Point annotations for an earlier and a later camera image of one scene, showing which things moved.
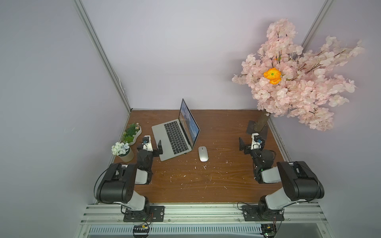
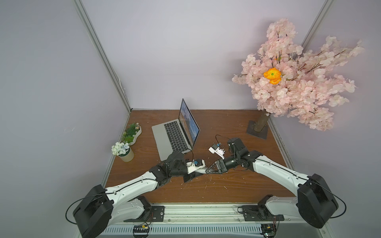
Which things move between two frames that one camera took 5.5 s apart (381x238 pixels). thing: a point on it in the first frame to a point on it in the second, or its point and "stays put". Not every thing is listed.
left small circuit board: (141, 231) stays put
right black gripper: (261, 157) to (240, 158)
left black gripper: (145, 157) to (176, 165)
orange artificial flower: (274, 75) stays put
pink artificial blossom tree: (286, 80) stays put
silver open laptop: (177, 136) stays put
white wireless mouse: (203, 153) to (202, 170)
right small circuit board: (268, 230) stays put
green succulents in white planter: (130, 135) stays put
